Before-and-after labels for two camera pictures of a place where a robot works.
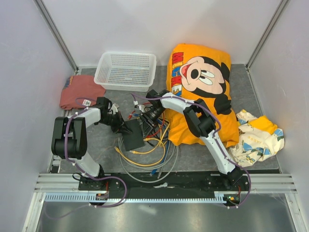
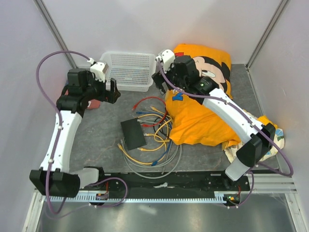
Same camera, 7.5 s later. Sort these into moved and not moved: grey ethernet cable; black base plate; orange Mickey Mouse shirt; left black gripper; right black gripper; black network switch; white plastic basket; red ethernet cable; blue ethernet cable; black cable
Moved: left black gripper; blue ethernet cable; grey ethernet cable; red ethernet cable; black cable; right black gripper
Not moved: white plastic basket; black base plate; orange Mickey Mouse shirt; black network switch
